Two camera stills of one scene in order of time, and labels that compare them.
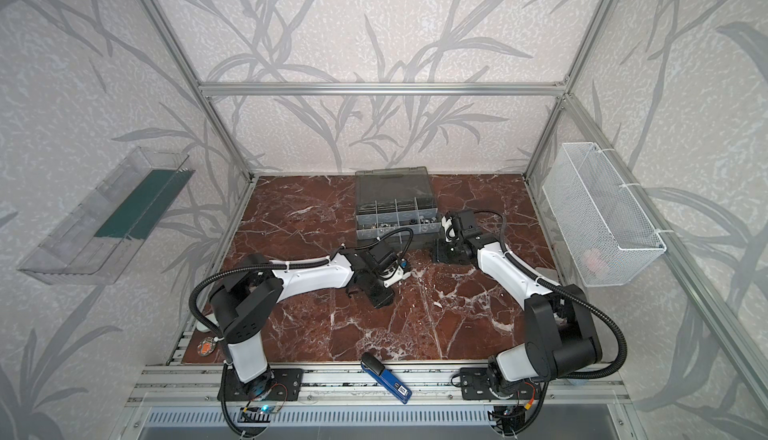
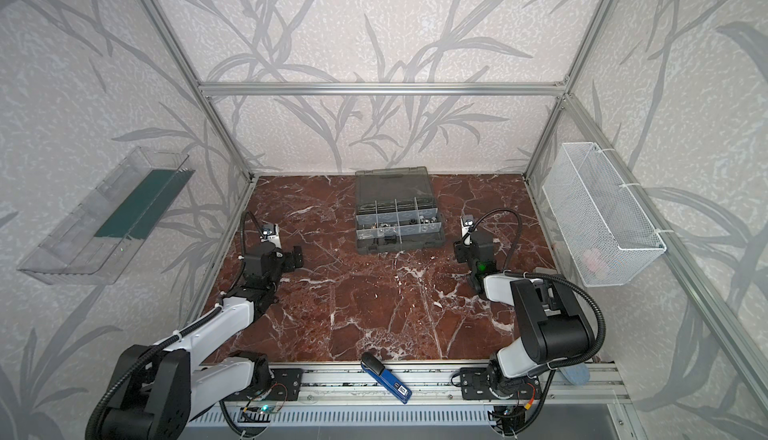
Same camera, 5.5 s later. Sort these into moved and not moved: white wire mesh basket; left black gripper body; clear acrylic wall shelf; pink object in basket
Moved: left black gripper body
Not moved: clear acrylic wall shelf; pink object in basket; white wire mesh basket
